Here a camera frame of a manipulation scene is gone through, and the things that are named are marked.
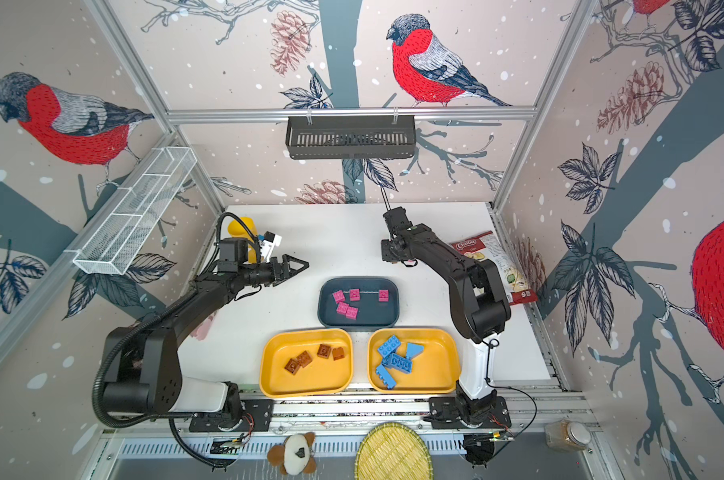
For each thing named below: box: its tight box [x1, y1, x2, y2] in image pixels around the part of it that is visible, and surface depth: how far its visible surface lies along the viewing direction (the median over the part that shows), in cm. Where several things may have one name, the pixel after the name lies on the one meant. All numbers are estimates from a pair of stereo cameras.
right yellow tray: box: [367, 328, 462, 394], surface depth 83 cm
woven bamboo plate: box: [354, 422, 434, 480], surface depth 69 cm
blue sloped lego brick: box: [406, 342, 424, 360], surface depth 85 cm
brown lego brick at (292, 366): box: [284, 358, 300, 375], surface depth 82 cm
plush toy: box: [267, 432, 316, 475], surface depth 68 cm
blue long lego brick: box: [375, 364, 396, 390], surface depth 80 cm
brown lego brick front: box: [296, 350, 313, 368], surface depth 83 cm
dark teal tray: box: [317, 276, 400, 329], surface depth 94 cm
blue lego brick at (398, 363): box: [382, 353, 412, 374], surface depth 81 cm
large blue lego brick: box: [378, 335, 401, 358], surface depth 83 cm
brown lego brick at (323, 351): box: [317, 344, 332, 359], surface depth 85 cm
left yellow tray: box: [259, 329, 354, 397], surface depth 83 cm
